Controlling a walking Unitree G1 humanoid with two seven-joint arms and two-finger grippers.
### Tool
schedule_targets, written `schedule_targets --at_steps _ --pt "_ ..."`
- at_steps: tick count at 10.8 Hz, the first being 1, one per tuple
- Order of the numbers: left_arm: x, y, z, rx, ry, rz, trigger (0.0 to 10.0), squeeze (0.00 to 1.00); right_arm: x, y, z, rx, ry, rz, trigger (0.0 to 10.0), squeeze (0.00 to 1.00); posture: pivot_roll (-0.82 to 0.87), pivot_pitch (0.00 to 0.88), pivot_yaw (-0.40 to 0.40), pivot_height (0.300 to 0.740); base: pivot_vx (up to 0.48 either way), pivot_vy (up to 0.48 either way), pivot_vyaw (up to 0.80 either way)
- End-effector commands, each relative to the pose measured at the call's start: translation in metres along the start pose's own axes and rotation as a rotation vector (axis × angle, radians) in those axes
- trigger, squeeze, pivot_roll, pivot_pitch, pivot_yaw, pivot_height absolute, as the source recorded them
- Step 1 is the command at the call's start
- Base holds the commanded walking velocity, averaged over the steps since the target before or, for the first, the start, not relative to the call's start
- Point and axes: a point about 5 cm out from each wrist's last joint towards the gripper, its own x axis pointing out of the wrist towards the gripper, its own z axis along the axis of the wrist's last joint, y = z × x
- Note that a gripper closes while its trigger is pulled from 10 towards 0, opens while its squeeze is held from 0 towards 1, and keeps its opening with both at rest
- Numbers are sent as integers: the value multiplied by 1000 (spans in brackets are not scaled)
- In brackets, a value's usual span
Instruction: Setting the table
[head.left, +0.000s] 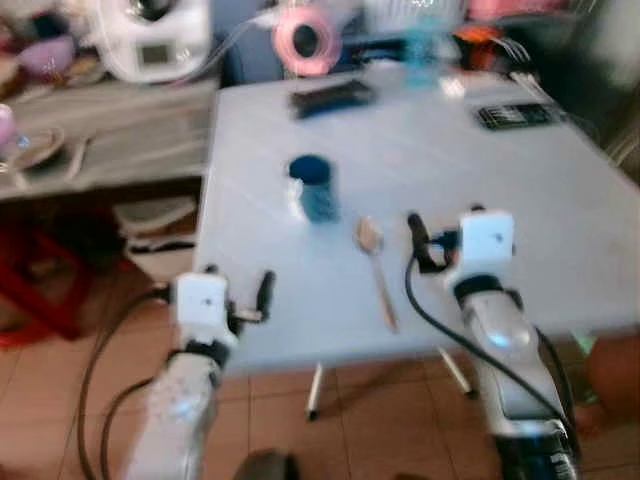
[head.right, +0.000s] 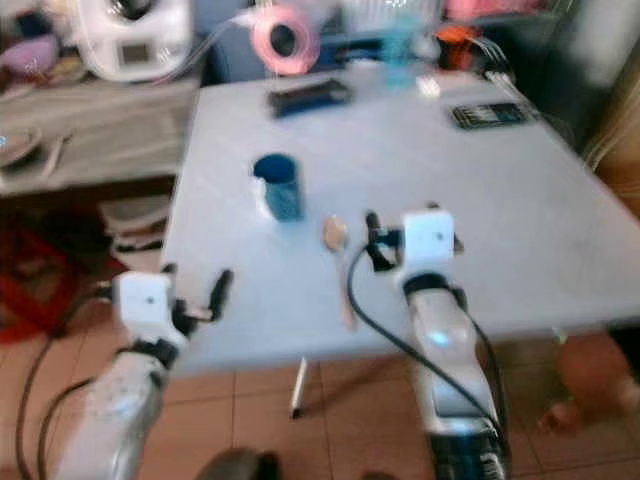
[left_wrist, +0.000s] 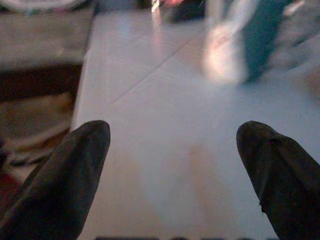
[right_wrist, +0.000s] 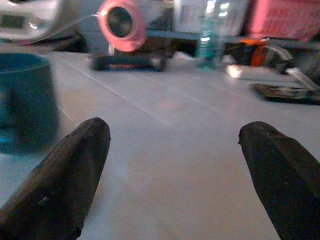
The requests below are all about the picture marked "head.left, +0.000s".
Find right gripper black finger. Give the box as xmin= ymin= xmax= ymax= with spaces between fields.
xmin=405 ymin=212 xmax=441 ymax=274

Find stacked cardboard boxes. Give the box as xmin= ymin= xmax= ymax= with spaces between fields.
xmin=111 ymin=194 xmax=200 ymax=283

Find white table leg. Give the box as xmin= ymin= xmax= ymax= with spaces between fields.
xmin=437 ymin=347 xmax=477 ymax=400
xmin=304 ymin=361 xmax=327 ymax=422

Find blue cup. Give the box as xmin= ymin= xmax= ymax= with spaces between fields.
xmin=287 ymin=154 xmax=340 ymax=224

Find black calculator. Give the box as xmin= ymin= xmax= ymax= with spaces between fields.
xmin=475 ymin=101 xmax=554 ymax=132

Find grey side bench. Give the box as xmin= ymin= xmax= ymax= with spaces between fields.
xmin=0 ymin=78 xmax=219 ymax=203

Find black remote control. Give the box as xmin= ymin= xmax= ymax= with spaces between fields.
xmin=289 ymin=79 xmax=378 ymax=120

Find red plastic stool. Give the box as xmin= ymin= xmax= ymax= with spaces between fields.
xmin=0 ymin=218 xmax=93 ymax=348

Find pale serving spoon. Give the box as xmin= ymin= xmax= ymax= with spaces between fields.
xmin=64 ymin=133 xmax=97 ymax=183

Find blue clear bottle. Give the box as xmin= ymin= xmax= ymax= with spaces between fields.
xmin=402 ymin=18 xmax=447 ymax=91

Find orange object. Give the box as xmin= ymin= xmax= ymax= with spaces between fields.
xmin=454 ymin=24 xmax=502 ymax=68

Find beige plate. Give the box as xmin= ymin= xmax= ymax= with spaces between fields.
xmin=0 ymin=124 xmax=67 ymax=174

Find person's bare leg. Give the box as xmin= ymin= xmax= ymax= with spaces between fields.
xmin=575 ymin=333 xmax=640 ymax=438

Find pink tape roll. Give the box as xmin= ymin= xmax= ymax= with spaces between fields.
xmin=271 ymin=4 xmax=342 ymax=78

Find white kitchen appliance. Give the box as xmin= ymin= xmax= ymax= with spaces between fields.
xmin=94 ymin=0 xmax=214 ymax=85

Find purple bowl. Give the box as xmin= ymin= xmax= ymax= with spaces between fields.
xmin=17 ymin=34 xmax=80 ymax=83

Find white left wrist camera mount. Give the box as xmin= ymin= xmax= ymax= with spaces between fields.
xmin=172 ymin=274 xmax=234 ymax=347

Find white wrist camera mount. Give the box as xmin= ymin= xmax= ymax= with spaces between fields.
xmin=457 ymin=209 xmax=517 ymax=283
xmin=172 ymin=274 xmax=234 ymax=347

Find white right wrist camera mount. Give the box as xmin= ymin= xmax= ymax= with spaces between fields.
xmin=457 ymin=209 xmax=517 ymax=283

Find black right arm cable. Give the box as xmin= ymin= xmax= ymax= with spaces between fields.
xmin=404 ymin=252 xmax=573 ymax=433

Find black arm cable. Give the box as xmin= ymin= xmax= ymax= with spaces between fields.
xmin=404 ymin=252 xmax=573 ymax=433
xmin=77 ymin=288 xmax=173 ymax=480

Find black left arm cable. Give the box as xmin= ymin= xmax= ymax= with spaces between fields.
xmin=77 ymin=288 xmax=173 ymax=480

